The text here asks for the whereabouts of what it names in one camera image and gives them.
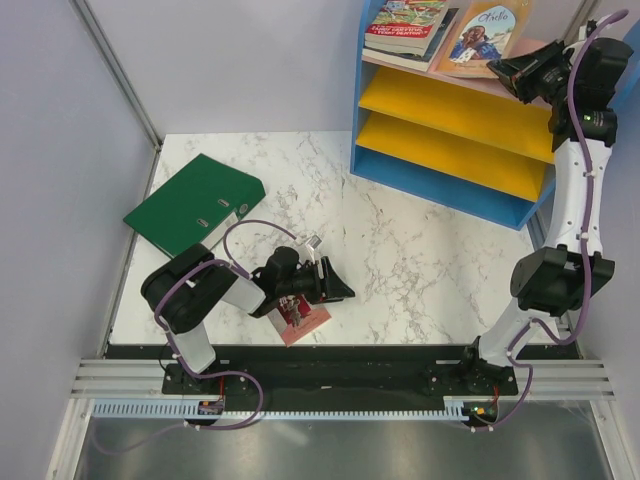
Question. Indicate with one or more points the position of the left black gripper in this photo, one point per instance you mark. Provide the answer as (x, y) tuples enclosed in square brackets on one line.
[(336, 289)]

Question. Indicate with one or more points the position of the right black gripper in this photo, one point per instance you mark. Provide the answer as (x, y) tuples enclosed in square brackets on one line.
[(538, 60)]

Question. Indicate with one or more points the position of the orange Hello book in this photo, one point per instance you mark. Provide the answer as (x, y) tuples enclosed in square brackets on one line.
[(488, 31)]

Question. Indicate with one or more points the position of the red and pink castle book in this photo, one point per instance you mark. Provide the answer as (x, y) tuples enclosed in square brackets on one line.
[(293, 318)]

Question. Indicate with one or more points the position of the blue Nineteen Eighty-Four book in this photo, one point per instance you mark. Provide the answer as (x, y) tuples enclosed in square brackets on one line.
[(413, 62)]

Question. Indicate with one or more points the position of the red Treehouse book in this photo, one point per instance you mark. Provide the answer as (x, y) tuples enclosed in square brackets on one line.
[(405, 27)]

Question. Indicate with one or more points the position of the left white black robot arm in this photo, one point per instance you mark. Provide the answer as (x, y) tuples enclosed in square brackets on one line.
[(182, 292)]

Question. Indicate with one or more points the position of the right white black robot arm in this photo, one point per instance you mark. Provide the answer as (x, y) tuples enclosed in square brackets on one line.
[(569, 268)]

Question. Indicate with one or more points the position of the colourful wooden bookshelf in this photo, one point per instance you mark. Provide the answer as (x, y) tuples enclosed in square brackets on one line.
[(463, 143)]

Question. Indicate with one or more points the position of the green lever arch binder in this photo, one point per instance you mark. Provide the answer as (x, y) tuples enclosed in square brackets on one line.
[(196, 205)]

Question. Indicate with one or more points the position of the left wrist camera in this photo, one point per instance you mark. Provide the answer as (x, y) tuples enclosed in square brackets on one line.
[(309, 249)]

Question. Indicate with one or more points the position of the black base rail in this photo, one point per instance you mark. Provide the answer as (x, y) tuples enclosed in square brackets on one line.
[(333, 377)]

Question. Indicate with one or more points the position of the aluminium corner post right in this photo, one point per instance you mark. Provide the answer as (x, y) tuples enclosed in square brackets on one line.
[(580, 17)]

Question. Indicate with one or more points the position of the aluminium corner post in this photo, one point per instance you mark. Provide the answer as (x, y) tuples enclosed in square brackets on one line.
[(580, 17), (108, 54)]

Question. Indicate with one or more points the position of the white slotted cable duct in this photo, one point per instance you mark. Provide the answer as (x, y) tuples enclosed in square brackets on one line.
[(201, 410)]

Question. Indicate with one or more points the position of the aluminium corner post left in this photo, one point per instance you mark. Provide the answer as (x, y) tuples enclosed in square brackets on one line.
[(108, 54)]

